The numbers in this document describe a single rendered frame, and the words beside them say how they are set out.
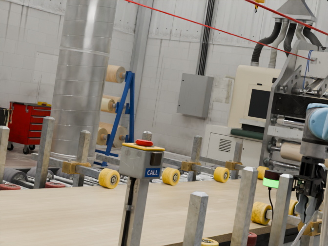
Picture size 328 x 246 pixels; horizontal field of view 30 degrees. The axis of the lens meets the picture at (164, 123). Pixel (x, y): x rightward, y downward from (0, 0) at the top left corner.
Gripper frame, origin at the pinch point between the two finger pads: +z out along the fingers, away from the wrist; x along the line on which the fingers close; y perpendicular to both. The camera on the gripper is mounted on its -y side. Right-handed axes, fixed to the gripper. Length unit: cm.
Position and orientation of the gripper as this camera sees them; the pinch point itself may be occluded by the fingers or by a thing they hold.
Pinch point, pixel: (305, 218)
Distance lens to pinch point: 203.5
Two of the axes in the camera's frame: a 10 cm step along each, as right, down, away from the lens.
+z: -1.5, 9.9, 0.5
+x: 7.9, 1.6, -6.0
